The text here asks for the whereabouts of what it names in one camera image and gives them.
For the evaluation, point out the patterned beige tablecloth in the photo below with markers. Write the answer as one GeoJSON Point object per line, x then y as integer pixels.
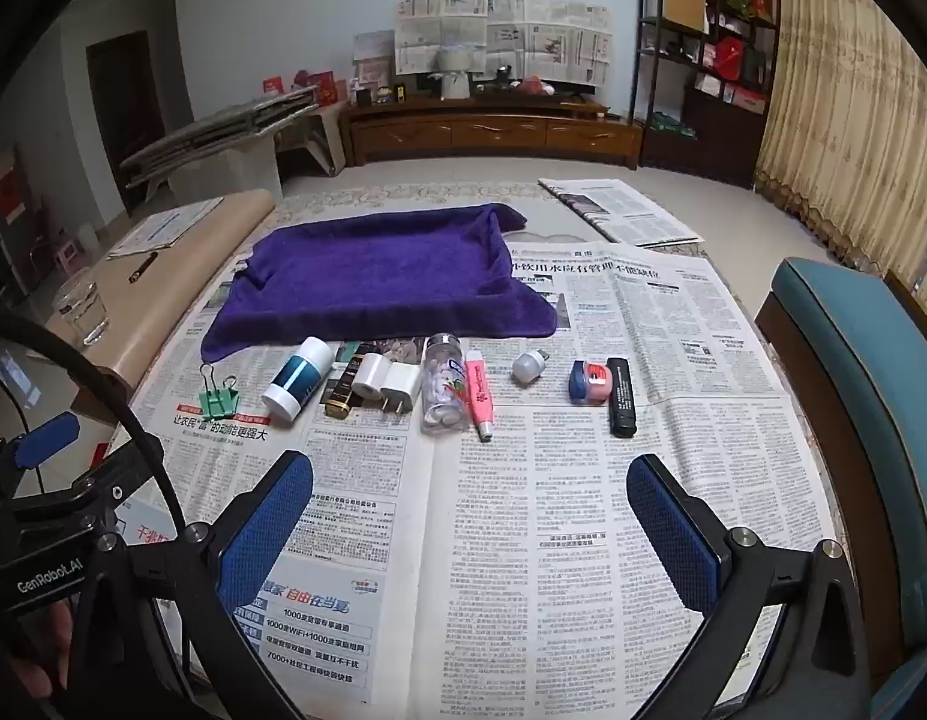
{"type": "Point", "coordinates": [403, 199]}

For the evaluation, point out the dark wooden display shelf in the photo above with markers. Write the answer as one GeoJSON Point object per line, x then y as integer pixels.
{"type": "Point", "coordinates": [703, 135]}

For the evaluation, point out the grey folded bed frame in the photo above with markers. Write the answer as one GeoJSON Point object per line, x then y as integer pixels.
{"type": "Point", "coordinates": [216, 127]}

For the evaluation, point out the newspaper covered television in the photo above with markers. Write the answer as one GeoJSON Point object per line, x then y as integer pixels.
{"type": "Point", "coordinates": [508, 37]}

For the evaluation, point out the white wrapped bundle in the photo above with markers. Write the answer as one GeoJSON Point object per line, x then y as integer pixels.
{"type": "Point", "coordinates": [454, 75]}

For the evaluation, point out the wooden television cabinet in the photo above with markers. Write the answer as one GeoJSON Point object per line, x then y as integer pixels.
{"type": "Point", "coordinates": [493, 135]}

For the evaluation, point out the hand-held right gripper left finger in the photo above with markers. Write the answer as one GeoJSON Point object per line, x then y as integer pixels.
{"type": "Point", "coordinates": [268, 532]}

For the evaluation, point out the folded newspaper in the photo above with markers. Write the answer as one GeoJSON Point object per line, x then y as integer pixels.
{"type": "Point", "coordinates": [621, 210]}

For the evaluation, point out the dark wooden door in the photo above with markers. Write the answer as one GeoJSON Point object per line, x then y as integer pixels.
{"type": "Point", "coordinates": [126, 120]}

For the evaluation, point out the clear drinking glass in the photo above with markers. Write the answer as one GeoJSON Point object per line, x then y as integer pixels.
{"type": "Point", "coordinates": [81, 311]}

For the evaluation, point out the red shelf gift box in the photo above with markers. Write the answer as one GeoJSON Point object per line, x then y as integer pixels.
{"type": "Point", "coordinates": [724, 58]}

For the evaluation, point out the purple towel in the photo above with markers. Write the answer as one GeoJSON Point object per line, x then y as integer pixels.
{"type": "Point", "coordinates": [373, 277]}

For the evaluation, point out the green binder clip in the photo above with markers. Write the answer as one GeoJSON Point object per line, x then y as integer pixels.
{"type": "Point", "coordinates": [222, 401]}

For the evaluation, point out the cardboard box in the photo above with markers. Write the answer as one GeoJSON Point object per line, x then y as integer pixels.
{"type": "Point", "coordinates": [684, 0]}

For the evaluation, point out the beige padded bench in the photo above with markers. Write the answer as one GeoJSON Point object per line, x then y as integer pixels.
{"type": "Point", "coordinates": [178, 285]}

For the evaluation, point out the metal frame stand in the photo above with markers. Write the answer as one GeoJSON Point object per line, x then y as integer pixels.
{"type": "Point", "coordinates": [321, 142]}

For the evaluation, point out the beige patterned curtain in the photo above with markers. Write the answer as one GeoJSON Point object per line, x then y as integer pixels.
{"type": "Point", "coordinates": [853, 105]}

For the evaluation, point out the red gift boxes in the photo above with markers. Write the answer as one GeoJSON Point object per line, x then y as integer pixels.
{"type": "Point", "coordinates": [313, 84]}

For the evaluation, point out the dark pen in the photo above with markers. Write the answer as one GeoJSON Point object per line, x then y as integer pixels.
{"type": "Point", "coordinates": [143, 267]}

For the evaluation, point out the white paper booklet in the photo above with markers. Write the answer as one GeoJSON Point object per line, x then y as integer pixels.
{"type": "Point", "coordinates": [163, 229]}

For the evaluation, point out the pink highlighter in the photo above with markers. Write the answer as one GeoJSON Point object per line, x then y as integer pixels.
{"type": "Point", "coordinates": [480, 390]}

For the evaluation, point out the blue and pink jar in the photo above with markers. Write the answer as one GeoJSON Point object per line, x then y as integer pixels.
{"type": "Point", "coordinates": [589, 384]}

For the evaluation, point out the teal cushioned chair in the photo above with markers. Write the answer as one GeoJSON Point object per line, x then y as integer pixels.
{"type": "Point", "coordinates": [846, 360]}

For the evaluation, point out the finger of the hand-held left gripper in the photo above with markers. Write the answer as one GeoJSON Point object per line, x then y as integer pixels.
{"type": "Point", "coordinates": [47, 439]}

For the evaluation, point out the person's left hand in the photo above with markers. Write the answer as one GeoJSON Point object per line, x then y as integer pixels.
{"type": "Point", "coordinates": [28, 679]}

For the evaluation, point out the spread newspaper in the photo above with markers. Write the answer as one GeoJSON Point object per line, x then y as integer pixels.
{"type": "Point", "coordinates": [546, 540]}

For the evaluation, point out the white charger plug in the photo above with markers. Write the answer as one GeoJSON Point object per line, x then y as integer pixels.
{"type": "Point", "coordinates": [399, 388]}

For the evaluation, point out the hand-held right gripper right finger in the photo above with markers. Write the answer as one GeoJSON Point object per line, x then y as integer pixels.
{"type": "Point", "coordinates": [673, 532]}

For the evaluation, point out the white and blue bottle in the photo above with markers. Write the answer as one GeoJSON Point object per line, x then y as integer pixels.
{"type": "Point", "coordinates": [294, 382]}

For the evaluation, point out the small white bulb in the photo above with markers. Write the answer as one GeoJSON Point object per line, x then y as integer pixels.
{"type": "Point", "coordinates": [525, 367]}

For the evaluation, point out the pale wall poster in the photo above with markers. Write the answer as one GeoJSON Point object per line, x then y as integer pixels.
{"type": "Point", "coordinates": [373, 56]}

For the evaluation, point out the pink stool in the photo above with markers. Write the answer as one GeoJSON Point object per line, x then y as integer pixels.
{"type": "Point", "coordinates": [69, 255]}

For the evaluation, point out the black rectangular stick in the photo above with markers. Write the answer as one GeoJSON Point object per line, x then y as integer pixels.
{"type": "Point", "coordinates": [622, 401]}

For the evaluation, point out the clear plastic bottle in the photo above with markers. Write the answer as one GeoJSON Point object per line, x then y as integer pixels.
{"type": "Point", "coordinates": [444, 390]}

